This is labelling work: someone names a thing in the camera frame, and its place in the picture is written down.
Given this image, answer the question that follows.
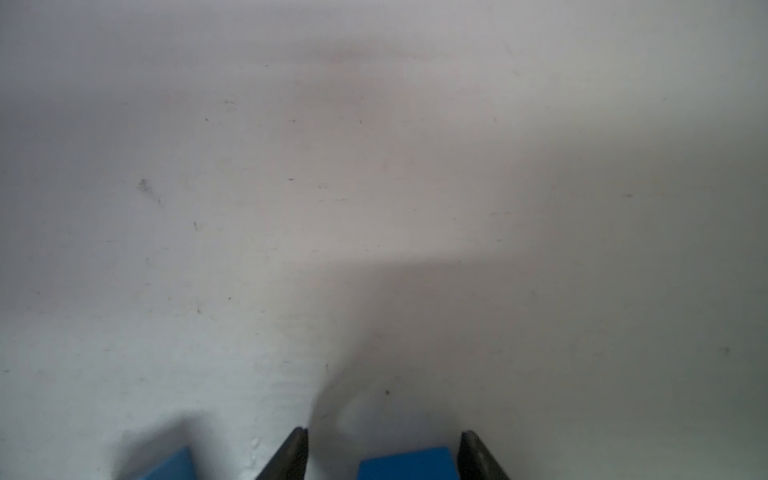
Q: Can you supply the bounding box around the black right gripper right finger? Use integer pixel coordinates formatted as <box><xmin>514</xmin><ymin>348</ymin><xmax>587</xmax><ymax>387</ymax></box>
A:
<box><xmin>457</xmin><ymin>430</ymin><xmax>510</xmax><ymax>480</ymax></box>

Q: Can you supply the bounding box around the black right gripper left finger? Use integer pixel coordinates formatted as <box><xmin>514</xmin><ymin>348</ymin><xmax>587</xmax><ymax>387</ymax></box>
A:
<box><xmin>256</xmin><ymin>427</ymin><xmax>309</xmax><ymax>480</ymax></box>

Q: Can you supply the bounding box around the light blue long lego brick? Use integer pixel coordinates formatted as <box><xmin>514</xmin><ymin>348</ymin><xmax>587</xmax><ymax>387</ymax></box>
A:
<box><xmin>356</xmin><ymin>447</ymin><xmax>459</xmax><ymax>480</ymax></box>

